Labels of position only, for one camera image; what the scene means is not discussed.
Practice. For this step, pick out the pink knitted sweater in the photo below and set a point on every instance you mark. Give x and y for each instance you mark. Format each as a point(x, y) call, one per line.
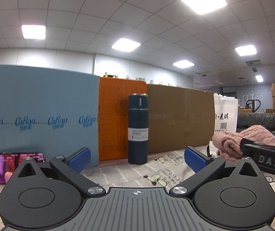
point(228, 143)

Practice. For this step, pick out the brown cardboard box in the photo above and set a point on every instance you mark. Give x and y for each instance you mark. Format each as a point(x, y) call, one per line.
point(179, 117)

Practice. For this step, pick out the orange cardboard box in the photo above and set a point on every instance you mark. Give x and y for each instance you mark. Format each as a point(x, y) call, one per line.
point(113, 115)

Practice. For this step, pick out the dark blue vacuum bottle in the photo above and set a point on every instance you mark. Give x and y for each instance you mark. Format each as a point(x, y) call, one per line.
point(137, 131)

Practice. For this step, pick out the smartphone with lit screen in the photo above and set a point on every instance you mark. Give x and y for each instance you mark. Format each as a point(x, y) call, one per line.
point(10, 161)

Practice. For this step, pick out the white paper shopping bag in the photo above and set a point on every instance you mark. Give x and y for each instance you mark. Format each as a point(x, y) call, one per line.
point(226, 113)

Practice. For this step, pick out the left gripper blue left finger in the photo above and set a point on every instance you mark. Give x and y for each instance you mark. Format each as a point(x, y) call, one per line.
point(69, 169)

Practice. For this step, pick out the black leather sofa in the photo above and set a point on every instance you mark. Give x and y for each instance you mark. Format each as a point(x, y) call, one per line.
point(246, 120)

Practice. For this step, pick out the light blue cardboard box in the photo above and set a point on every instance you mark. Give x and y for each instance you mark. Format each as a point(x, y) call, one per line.
point(48, 110)

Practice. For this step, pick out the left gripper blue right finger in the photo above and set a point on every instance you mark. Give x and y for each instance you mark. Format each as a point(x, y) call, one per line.
point(206, 169)

